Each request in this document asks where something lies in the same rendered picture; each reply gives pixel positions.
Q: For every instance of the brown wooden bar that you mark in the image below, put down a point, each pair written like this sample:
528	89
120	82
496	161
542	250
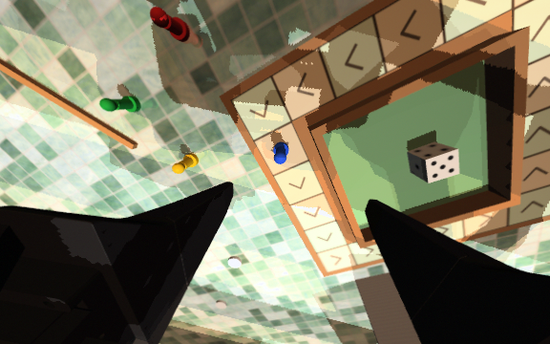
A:
64	103

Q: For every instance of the dark blue pawn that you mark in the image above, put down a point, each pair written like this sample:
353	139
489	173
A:
280	152

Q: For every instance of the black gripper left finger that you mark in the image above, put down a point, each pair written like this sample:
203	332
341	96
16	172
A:
148	260

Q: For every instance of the red game pawn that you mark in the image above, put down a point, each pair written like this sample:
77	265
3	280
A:
177	27

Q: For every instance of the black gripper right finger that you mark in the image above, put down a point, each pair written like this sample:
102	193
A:
455	294

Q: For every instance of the green pawn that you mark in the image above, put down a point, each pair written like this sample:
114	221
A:
131	104

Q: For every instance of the tan six-sided die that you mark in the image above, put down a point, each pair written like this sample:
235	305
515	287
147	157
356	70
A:
433	162

